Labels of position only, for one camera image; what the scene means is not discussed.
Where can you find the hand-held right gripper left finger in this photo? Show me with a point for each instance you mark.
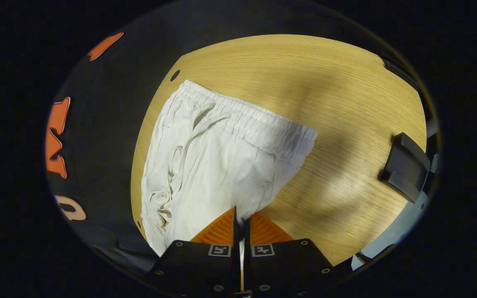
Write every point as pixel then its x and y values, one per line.
pixel 236 256

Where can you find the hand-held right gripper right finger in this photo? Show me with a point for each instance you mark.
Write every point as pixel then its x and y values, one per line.
pixel 246 256

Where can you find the white jeans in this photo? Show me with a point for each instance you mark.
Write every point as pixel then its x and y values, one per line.
pixel 222 165

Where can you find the black backdrop cloth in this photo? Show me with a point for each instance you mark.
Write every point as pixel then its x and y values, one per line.
pixel 106 145

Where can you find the black plastic bracket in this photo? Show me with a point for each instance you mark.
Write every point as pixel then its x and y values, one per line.
pixel 404 165

